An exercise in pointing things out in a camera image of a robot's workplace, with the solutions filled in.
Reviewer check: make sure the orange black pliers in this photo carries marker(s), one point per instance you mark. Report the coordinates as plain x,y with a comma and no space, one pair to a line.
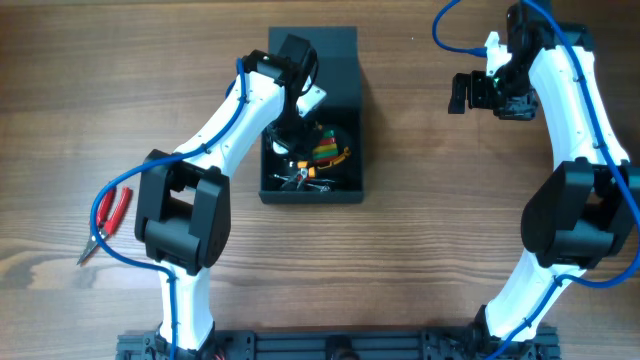
306,168

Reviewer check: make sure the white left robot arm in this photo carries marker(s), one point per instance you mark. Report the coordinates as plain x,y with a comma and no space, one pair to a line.
183,214

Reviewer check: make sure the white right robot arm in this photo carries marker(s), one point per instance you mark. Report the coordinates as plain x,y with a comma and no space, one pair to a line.
586,209

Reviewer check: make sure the black box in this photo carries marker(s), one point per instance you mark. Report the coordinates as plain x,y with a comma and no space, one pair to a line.
340,77

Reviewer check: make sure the round white tape measure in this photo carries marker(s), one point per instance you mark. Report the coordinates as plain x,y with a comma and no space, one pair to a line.
279,149

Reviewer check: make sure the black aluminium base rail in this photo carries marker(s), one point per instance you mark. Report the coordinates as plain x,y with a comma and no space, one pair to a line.
430,343

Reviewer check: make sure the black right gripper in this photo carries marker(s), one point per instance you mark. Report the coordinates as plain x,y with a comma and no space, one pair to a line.
480,91

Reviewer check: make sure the clear case coloured screwdrivers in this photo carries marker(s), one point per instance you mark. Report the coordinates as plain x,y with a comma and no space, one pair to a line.
326,153

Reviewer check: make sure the silver L-shaped socket wrench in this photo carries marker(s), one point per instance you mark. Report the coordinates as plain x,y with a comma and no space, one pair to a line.
299,183

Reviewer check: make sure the black red screwdriver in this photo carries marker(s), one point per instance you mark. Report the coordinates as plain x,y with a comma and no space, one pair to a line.
316,180

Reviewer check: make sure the red handled cutters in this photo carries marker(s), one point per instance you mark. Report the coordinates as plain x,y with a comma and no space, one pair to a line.
107,220

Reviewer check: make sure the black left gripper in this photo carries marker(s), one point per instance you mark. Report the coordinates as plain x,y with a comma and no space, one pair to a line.
288,138

